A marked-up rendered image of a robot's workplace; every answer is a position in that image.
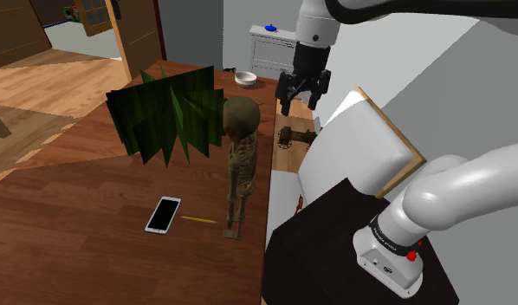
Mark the wooden door with glass panes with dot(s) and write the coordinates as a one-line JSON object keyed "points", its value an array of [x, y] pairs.
{"points": [[94, 17]]}

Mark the small red object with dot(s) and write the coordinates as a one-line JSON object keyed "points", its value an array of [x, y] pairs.
{"points": [[299, 203]]}

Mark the white chair with wooden frame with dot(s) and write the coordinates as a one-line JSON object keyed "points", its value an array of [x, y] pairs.
{"points": [[356, 148]]}

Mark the white smartphone with black screen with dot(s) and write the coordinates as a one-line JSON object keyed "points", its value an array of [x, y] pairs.
{"points": [[162, 214]]}

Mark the white bowl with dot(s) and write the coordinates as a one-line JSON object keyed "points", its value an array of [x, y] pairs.
{"points": [[245, 78]]}

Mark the brown wooden door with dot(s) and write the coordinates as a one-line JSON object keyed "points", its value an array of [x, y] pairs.
{"points": [[138, 33]]}

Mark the yellow pencil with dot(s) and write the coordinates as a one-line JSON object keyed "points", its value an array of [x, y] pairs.
{"points": [[198, 219]]}

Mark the white cabinet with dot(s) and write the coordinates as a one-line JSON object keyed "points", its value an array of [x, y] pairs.
{"points": [[269, 53]]}

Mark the brown skeleton figure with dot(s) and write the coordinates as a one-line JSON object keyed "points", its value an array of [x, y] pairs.
{"points": [[242, 160]]}

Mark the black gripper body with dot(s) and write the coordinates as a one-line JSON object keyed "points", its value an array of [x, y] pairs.
{"points": [[311, 59]]}

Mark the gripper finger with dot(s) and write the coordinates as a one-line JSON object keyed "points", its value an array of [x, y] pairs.
{"points": [[322, 88], [285, 91]]}

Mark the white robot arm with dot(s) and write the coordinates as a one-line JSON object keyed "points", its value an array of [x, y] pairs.
{"points": [[449, 186]]}

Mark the dark robot stand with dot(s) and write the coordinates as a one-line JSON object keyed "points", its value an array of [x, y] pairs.
{"points": [[318, 257]]}

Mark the dark green spiky plant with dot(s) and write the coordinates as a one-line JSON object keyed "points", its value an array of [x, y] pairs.
{"points": [[166, 114]]}

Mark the dark cannon model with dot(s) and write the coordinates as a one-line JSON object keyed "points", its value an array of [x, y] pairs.
{"points": [[296, 136]]}

